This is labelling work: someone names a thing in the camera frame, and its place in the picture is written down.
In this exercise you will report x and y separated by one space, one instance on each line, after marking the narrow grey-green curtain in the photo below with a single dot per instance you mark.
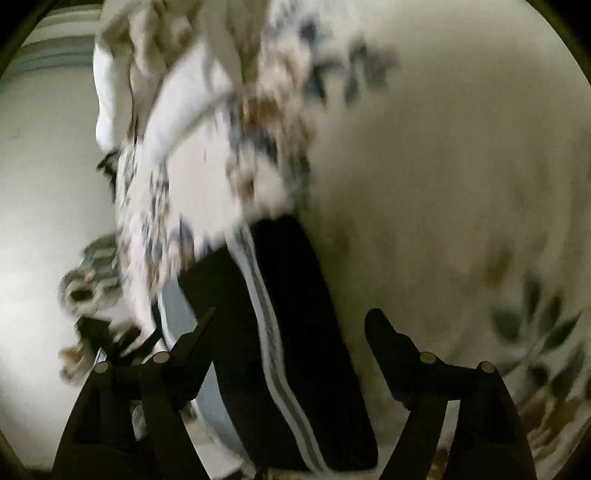
55 50

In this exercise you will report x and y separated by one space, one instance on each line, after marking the cream folded garment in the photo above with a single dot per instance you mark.
157 41

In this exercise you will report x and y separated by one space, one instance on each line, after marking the black hanging cloth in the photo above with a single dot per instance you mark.
108 167

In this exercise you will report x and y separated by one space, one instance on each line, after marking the floral bedspread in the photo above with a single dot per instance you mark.
415 184

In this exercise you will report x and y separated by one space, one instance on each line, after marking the white folded garment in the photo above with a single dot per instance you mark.
113 92

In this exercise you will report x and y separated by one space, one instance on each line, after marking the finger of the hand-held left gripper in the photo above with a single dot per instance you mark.
108 337

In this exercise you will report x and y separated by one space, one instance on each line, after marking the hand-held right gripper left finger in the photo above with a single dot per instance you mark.
189 341

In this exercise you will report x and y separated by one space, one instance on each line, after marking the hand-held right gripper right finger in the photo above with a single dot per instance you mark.
385 341

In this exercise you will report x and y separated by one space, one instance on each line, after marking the striped knit sweater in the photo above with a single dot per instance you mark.
295 323

